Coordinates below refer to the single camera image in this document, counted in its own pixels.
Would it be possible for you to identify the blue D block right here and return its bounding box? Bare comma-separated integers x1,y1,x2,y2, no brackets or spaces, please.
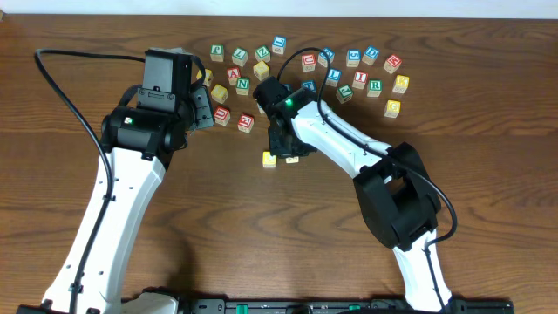
362,45,380,65

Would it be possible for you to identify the blue 2 block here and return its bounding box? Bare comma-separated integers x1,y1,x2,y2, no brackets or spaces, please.
256,102,266,114

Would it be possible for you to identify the blue D block left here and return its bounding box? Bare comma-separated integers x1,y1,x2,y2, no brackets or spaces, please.
317,47,335,67

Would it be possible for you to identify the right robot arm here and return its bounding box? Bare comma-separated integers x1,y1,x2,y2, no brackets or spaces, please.
253,77,452,312

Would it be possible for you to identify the yellow K block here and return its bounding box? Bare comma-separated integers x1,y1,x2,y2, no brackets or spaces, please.
392,74,410,94

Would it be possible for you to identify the green Z block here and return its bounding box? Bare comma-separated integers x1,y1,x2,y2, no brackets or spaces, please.
255,45,271,63

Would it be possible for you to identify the yellow S block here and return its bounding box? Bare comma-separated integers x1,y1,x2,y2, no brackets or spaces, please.
253,61,270,81

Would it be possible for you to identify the red u block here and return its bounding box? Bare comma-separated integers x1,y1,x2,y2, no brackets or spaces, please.
301,54,316,72
214,106,231,126

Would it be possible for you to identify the red U block lower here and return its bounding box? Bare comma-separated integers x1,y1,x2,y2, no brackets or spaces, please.
214,106,231,126

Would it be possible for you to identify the blue L block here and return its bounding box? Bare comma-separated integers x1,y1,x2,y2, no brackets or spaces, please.
325,68,342,87

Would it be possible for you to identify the green J block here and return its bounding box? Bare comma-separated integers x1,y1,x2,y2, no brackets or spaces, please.
336,85,354,104

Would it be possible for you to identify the blue 5 block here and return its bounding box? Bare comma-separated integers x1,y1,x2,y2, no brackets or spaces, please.
346,49,361,68

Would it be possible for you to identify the yellow block left lower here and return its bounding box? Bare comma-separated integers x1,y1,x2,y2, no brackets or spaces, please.
211,84,228,104

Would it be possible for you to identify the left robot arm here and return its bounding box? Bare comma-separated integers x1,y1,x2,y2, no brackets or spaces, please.
17,48,214,313

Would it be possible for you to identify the yellow block right lower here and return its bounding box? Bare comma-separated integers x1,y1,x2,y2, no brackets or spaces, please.
384,99,401,119

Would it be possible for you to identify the green R block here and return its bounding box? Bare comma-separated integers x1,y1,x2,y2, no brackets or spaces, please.
366,79,383,98

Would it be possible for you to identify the blue block top centre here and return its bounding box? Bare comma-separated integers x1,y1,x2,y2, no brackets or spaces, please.
272,36,287,55

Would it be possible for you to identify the red I block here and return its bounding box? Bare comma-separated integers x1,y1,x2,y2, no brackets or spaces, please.
352,71,369,90

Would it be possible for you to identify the green L block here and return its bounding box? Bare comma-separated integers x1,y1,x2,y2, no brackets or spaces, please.
232,47,248,67

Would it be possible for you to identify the blue T block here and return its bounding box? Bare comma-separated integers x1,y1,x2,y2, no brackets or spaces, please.
301,80,316,92

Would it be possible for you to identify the red M block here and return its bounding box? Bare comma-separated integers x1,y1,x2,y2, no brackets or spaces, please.
384,54,402,74

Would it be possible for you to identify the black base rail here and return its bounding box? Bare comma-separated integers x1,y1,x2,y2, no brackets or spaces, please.
178,299,515,314

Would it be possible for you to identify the yellow block far left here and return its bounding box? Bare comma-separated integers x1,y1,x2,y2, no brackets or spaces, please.
204,69,214,87

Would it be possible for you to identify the red A block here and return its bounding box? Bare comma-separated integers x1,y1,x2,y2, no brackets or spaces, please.
227,66,242,85

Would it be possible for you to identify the red U block upper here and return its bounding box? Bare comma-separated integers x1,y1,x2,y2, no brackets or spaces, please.
301,54,316,72

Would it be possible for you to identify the yellow C block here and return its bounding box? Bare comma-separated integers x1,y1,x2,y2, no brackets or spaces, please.
262,151,276,168

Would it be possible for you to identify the yellow O block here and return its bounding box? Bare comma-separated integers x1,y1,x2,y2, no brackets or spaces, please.
285,156,300,164

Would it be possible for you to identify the blue d block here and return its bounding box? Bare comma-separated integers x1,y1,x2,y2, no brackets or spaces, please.
317,47,335,67
362,45,380,65

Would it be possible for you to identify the green N block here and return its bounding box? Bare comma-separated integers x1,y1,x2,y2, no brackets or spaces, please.
235,78,250,96

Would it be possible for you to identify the red 3 block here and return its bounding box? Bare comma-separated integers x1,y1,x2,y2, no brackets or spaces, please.
237,114,255,133

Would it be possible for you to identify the green block top left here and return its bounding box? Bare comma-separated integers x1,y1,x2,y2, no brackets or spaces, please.
210,44,225,63

